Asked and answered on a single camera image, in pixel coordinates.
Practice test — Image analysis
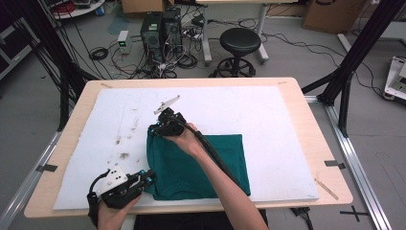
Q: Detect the black tape strip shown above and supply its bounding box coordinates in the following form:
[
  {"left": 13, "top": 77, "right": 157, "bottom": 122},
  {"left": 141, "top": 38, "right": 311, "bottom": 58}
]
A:
[
  {"left": 324, "top": 159, "right": 347, "bottom": 170},
  {"left": 34, "top": 163, "right": 58, "bottom": 173}
]

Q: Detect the large cardboard box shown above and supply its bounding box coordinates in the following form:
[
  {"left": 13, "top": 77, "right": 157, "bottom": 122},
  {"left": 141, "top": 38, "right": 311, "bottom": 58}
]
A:
[{"left": 302, "top": 0, "right": 367, "bottom": 35}]

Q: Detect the green long-sleeved shirt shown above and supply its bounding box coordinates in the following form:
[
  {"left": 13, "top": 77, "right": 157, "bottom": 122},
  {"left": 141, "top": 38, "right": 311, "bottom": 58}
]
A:
[{"left": 146, "top": 128, "right": 252, "bottom": 201}]

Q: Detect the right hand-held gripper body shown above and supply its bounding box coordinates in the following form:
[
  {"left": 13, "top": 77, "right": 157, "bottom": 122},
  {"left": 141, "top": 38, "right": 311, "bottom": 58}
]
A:
[{"left": 153, "top": 94, "right": 187, "bottom": 138}]

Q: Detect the black metal frame stand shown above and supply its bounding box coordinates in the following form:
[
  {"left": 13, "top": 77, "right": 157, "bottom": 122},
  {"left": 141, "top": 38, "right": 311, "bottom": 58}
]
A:
[
  {"left": 0, "top": 0, "right": 101, "bottom": 132},
  {"left": 301, "top": 0, "right": 406, "bottom": 138}
]

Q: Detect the tan tape strip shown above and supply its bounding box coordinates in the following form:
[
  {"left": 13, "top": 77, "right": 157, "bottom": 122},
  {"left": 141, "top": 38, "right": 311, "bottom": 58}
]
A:
[{"left": 314, "top": 178, "right": 340, "bottom": 201}]

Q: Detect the left hand-held gripper cable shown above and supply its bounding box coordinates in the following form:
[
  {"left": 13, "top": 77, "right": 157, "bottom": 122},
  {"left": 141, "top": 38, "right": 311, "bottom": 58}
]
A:
[{"left": 86, "top": 169, "right": 111, "bottom": 228}]

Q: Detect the white machine with wheels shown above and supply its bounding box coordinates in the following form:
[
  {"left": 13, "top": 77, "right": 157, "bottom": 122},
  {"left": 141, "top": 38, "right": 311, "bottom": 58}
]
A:
[{"left": 382, "top": 56, "right": 406, "bottom": 105}]

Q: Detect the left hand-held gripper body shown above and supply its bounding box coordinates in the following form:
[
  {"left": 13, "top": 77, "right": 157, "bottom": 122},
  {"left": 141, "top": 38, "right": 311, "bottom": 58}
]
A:
[{"left": 87, "top": 164, "right": 146, "bottom": 211}]

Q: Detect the round white table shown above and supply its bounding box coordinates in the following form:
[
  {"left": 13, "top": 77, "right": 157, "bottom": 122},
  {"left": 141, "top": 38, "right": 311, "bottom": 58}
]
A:
[{"left": 41, "top": 0, "right": 106, "bottom": 20}]

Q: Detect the person's right hand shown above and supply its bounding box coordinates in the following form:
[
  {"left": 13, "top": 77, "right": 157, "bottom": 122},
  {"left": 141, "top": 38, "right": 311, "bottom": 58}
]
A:
[{"left": 163, "top": 121, "right": 206, "bottom": 158}]

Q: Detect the black tape cross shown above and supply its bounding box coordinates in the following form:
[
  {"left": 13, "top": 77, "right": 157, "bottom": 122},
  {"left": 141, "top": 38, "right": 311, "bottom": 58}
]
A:
[{"left": 339, "top": 205, "right": 370, "bottom": 223}]

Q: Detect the grey shelf unit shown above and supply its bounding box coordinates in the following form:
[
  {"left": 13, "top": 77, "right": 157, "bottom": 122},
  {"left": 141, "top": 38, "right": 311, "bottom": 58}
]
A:
[{"left": 0, "top": 18, "right": 41, "bottom": 81}]

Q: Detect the hand-held gripper cable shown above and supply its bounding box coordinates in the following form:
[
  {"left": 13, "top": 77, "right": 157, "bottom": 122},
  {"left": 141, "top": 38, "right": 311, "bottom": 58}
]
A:
[
  {"left": 86, "top": 169, "right": 111, "bottom": 228},
  {"left": 173, "top": 116, "right": 316, "bottom": 230}
]

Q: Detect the tangle of floor cables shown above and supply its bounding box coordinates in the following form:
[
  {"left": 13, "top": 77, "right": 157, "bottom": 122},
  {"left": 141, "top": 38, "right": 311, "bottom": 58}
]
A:
[{"left": 108, "top": 32, "right": 205, "bottom": 81}]

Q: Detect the large black computer tower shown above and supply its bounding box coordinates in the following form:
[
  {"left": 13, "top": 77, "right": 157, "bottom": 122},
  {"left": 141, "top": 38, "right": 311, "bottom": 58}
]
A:
[{"left": 140, "top": 11, "right": 165, "bottom": 62}]

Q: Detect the right hand-held gripper cable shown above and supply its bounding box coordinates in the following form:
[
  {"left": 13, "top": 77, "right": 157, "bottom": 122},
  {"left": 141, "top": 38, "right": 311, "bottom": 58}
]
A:
[{"left": 173, "top": 116, "right": 316, "bottom": 230}]

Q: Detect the small cardboard box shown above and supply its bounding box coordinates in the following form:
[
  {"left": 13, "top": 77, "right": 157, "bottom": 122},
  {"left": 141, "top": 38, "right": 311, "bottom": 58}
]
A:
[{"left": 121, "top": 0, "right": 175, "bottom": 14}]

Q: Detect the white foam mat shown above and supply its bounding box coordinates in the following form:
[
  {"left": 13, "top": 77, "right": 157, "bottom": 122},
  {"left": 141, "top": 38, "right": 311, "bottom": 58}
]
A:
[{"left": 52, "top": 85, "right": 320, "bottom": 211}]

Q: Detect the aluminium rail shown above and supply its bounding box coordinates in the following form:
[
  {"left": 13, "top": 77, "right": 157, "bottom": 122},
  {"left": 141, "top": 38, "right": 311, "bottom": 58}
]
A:
[
  {"left": 0, "top": 130, "right": 63, "bottom": 230},
  {"left": 304, "top": 95, "right": 394, "bottom": 230}
]

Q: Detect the person's left hand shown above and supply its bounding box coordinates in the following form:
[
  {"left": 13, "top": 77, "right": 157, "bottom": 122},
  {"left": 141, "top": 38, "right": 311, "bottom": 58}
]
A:
[{"left": 97, "top": 194, "right": 144, "bottom": 230}]

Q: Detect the white box with green light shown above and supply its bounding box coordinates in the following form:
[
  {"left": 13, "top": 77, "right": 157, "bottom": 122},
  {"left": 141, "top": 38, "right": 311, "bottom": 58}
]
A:
[{"left": 117, "top": 30, "right": 130, "bottom": 55}]

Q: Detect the black round stool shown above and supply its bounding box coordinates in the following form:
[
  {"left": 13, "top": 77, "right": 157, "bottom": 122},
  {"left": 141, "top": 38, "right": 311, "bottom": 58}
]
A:
[{"left": 209, "top": 27, "right": 262, "bottom": 79}]

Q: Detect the person's dark clothing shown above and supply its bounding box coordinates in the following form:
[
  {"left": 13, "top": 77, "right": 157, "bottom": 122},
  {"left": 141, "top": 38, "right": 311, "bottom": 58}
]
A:
[{"left": 133, "top": 209, "right": 271, "bottom": 230}]

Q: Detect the small black computer tower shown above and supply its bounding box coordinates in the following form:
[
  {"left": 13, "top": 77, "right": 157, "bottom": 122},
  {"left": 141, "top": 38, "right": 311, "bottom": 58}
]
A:
[{"left": 162, "top": 8, "right": 184, "bottom": 54}]

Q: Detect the coiled black cable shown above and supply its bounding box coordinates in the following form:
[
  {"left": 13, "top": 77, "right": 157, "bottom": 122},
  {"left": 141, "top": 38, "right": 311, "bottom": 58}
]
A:
[{"left": 88, "top": 46, "right": 110, "bottom": 61}]

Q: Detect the long black floor cable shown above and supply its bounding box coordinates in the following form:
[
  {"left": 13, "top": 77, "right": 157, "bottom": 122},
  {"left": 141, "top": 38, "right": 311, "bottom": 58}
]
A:
[{"left": 263, "top": 31, "right": 386, "bottom": 99}]

